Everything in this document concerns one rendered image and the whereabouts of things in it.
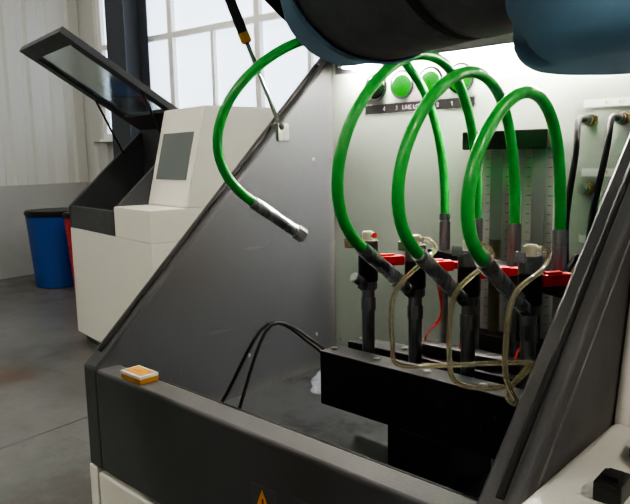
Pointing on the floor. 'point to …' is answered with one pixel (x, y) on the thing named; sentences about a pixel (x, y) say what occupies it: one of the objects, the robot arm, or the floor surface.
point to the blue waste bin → (49, 247)
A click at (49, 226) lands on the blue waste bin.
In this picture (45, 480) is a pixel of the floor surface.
